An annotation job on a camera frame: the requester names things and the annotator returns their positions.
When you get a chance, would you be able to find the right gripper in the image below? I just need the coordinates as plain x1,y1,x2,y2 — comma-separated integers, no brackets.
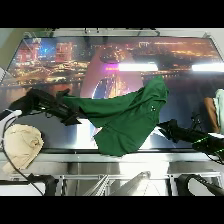
156,118,180,144

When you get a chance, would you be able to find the pale green garment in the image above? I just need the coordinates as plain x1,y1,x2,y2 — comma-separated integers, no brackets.
214,88,224,135

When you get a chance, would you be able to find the brown garment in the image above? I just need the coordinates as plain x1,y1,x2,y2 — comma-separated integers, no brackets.
204,96,221,133

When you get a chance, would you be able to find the beige garment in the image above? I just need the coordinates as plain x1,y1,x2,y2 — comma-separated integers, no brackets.
1,123,45,175

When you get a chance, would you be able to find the silver frame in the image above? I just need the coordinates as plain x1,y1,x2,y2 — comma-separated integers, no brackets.
0,29,224,196

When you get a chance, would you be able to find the green T-shirt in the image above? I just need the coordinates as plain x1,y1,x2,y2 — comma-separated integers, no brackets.
61,75,170,158

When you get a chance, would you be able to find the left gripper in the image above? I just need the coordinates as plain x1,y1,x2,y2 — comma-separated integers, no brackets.
53,105,83,127

